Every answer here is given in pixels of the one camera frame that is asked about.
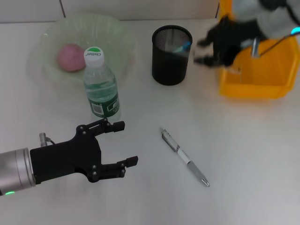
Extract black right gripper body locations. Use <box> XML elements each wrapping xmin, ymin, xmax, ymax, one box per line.
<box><xmin>210</xmin><ymin>15</ymin><xmax>259</xmax><ymax>68</ymax></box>

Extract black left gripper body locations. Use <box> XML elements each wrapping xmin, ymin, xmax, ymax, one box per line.
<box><xmin>30</xmin><ymin>124</ymin><xmax>103</xmax><ymax>185</ymax></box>

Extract blue scissors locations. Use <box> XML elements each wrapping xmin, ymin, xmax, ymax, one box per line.
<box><xmin>172</xmin><ymin>41</ymin><xmax>193</xmax><ymax>53</ymax></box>

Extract clear green-label water bottle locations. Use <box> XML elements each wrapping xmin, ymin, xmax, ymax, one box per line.
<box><xmin>83</xmin><ymin>46</ymin><xmax>121</xmax><ymax>118</ymax></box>

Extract silver white ballpoint pen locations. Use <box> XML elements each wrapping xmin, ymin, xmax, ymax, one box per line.
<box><xmin>160</xmin><ymin>127</ymin><xmax>210</xmax><ymax>188</ymax></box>

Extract pink peach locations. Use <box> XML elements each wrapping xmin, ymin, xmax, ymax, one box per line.
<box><xmin>57</xmin><ymin>44</ymin><xmax>86</xmax><ymax>73</ymax></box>

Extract black mesh pen holder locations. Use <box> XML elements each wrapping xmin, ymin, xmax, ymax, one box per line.
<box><xmin>151</xmin><ymin>25</ymin><xmax>193</xmax><ymax>86</ymax></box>

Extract green glass fruit plate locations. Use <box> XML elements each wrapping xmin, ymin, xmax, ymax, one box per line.
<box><xmin>27</xmin><ymin>13</ymin><xmax>135</xmax><ymax>90</ymax></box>

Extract yellow plastic bin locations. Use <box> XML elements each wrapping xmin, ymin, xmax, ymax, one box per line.
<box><xmin>219</xmin><ymin>0</ymin><xmax>300</xmax><ymax>99</ymax></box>

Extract right arm cable with connectors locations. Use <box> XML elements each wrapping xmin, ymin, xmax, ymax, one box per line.
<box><xmin>250</xmin><ymin>32</ymin><xmax>296</xmax><ymax>58</ymax></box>

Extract left arm cable with connector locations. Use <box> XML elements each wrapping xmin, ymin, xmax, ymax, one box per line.
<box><xmin>38</xmin><ymin>132</ymin><xmax>56</xmax><ymax>147</ymax></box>

